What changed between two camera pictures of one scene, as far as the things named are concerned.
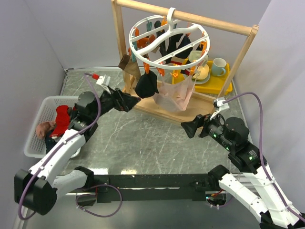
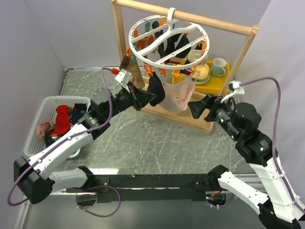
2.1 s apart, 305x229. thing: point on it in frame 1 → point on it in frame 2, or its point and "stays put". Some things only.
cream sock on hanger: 194,55 stays put
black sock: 146,86 → 156,87
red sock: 62,120 stays put
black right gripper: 190,127 → 209,101
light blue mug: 218,67 stays put
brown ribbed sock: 130,67 stays put
